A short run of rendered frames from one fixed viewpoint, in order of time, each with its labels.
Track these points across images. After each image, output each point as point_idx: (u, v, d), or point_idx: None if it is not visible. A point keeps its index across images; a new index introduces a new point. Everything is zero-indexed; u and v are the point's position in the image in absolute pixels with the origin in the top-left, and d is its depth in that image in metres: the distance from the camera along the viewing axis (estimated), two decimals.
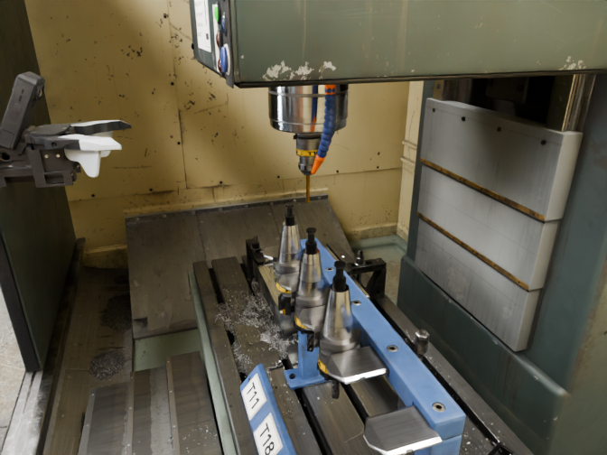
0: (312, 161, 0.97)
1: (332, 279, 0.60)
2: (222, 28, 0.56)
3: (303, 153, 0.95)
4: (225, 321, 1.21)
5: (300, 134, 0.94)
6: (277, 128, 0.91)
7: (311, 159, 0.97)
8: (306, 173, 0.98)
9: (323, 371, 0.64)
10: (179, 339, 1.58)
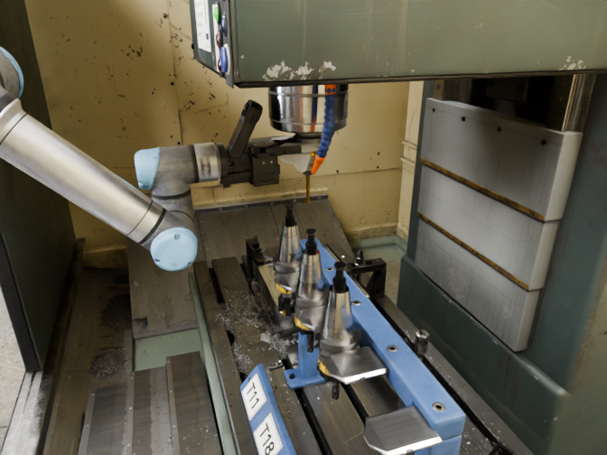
0: (312, 161, 0.97)
1: (332, 280, 0.60)
2: (222, 28, 0.56)
3: None
4: (225, 321, 1.21)
5: (300, 134, 0.94)
6: (277, 128, 0.91)
7: (311, 159, 0.97)
8: (306, 173, 0.98)
9: (323, 372, 0.64)
10: (179, 339, 1.58)
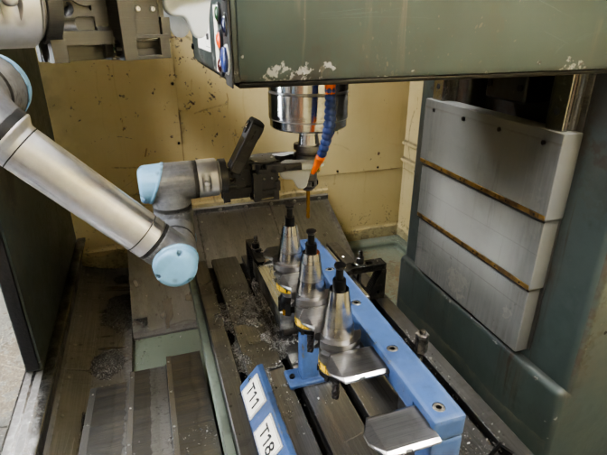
0: (312, 177, 0.98)
1: (332, 280, 0.60)
2: (222, 28, 0.56)
3: None
4: (225, 321, 1.21)
5: (300, 152, 0.95)
6: (277, 128, 0.91)
7: (311, 175, 0.98)
8: (306, 190, 1.00)
9: (323, 372, 0.64)
10: (179, 339, 1.58)
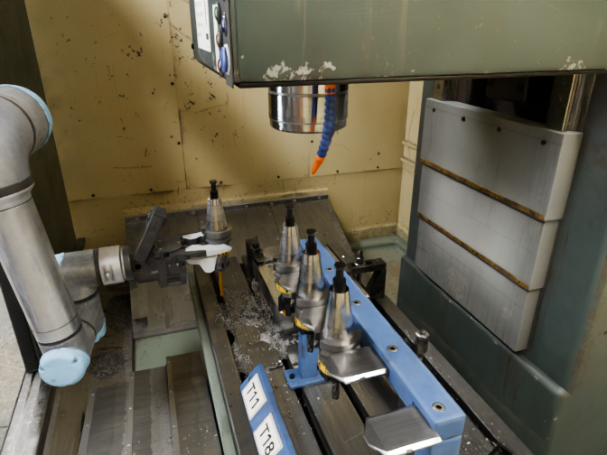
0: (222, 259, 0.99)
1: (332, 280, 0.60)
2: (222, 28, 0.56)
3: None
4: (225, 321, 1.21)
5: (207, 236, 0.96)
6: (277, 128, 0.91)
7: (219, 258, 0.99)
8: (217, 271, 1.00)
9: (323, 372, 0.64)
10: (179, 339, 1.58)
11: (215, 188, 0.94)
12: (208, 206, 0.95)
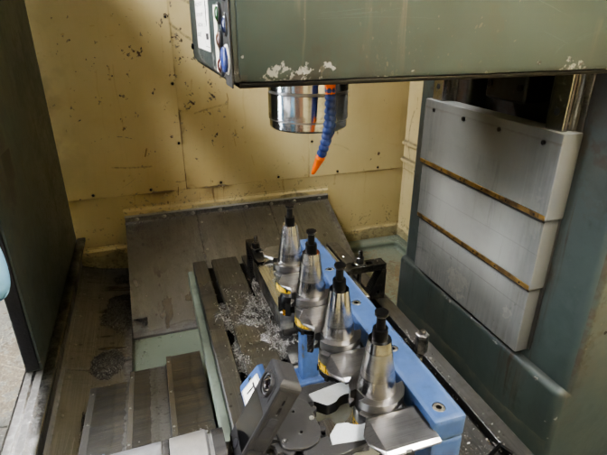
0: None
1: (332, 280, 0.60)
2: (222, 28, 0.56)
3: None
4: (225, 321, 1.21)
5: (365, 410, 0.52)
6: (277, 128, 0.91)
7: None
8: None
9: (323, 372, 0.64)
10: (179, 339, 1.58)
11: (385, 324, 0.50)
12: (368, 355, 0.51)
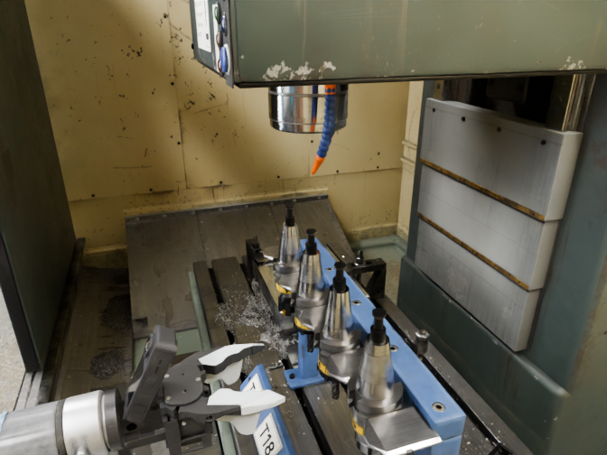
0: None
1: (332, 280, 0.60)
2: (222, 28, 0.56)
3: None
4: (225, 321, 1.21)
5: (363, 411, 0.51)
6: (277, 128, 0.91)
7: None
8: None
9: (323, 372, 0.64)
10: (179, 339, 1.58)
11: (382, 324, 0.50)
12: (367, 356, 0.51)
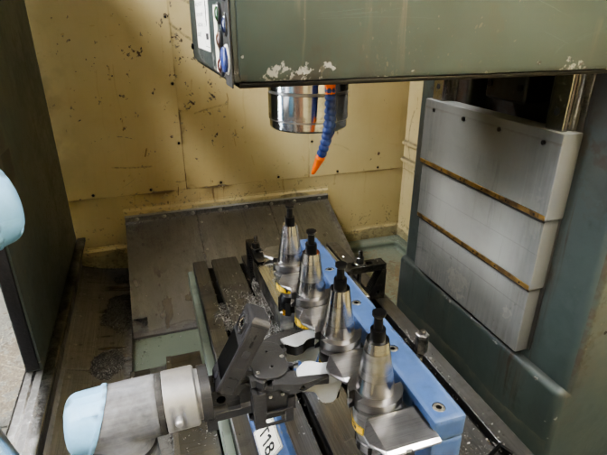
0: None
1: (333, 279, 0.60)
2: (222, 28, 0.56)
3: None
4: (225, 321, 1.21)
5: (363, 411, 0.51)
6: (277, 128, 0.91)
7: None
8: None
9: None
10: (179, 339, 1.58)
11: (382, 324, 0.50)
12: (367, 356, 0.51)
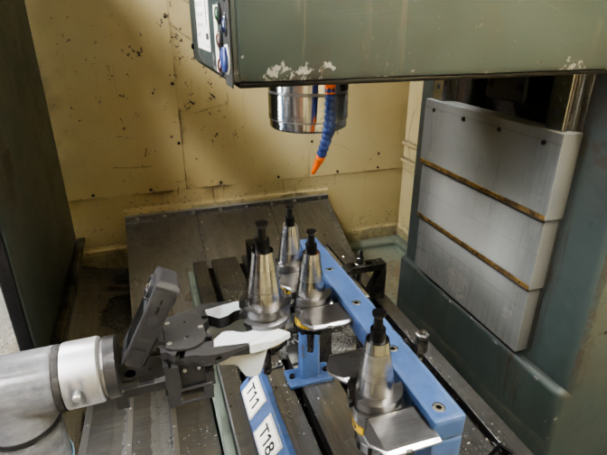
0: None
1: (255, 240, 0.54)
2: (222, 28, 0.56)
3: None
4: None
5: (363, 411, 0.51)
6: (277, 128, 0.91)
7: None
8: None
9: None
10: None
11: (382, 324, 0.50)
12: (367, 356, 0.51)
